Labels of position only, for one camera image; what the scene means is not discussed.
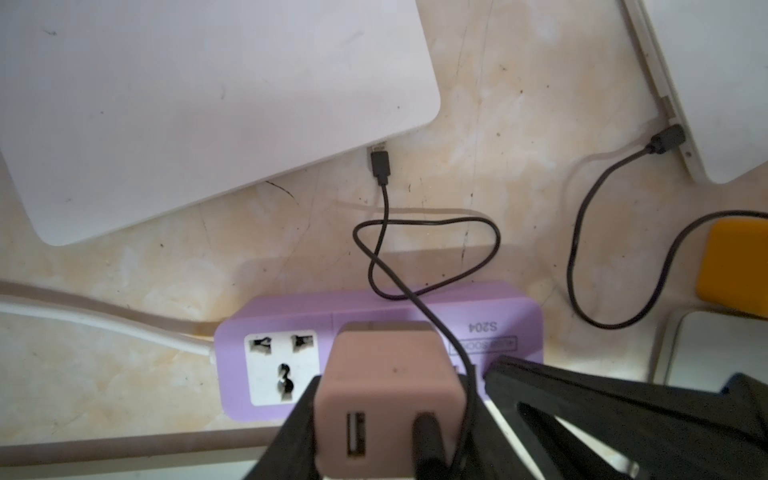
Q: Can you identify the pink charger adapter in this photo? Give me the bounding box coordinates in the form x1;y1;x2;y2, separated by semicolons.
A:
313;320;467;479

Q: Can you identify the white laptop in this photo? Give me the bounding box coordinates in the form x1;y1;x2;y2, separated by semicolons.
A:
624;1;767;184
1;1;441;246

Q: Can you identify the silver laptop front right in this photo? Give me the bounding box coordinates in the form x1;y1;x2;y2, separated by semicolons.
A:
650;310;767;392

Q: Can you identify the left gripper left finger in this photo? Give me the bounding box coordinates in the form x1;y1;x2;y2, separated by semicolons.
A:
244;376;323;480

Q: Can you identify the white laptop back right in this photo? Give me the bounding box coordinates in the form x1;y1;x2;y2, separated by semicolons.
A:
624;1;767;184

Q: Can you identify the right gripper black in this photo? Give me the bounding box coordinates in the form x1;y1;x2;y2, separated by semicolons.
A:
484;356;767;479

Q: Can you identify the orange power strip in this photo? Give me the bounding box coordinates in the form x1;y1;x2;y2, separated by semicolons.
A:
696;218;767;318

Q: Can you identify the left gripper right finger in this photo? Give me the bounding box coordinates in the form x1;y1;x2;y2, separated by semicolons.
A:
461;394;528;480

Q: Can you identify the white laptop back left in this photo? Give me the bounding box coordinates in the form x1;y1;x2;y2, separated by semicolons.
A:
1;1;441;246

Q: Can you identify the silver laptop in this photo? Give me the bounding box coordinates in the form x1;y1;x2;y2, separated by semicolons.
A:
1;426;279;479
650;310;767;392

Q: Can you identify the purple power strip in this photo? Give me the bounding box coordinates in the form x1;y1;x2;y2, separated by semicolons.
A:
214;281;544;422

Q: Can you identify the black cable back right laptop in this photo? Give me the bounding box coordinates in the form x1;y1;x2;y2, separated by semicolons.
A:
566;124;768;331

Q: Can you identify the black cable of pink charger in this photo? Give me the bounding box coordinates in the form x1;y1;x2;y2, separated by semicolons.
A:
352;141;502;480

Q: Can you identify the silver laptop front left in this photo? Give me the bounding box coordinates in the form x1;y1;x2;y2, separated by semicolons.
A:
1;426;279;479

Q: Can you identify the white cable of purple strip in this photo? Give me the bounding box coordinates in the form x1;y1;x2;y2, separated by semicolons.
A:
0;293;218;361

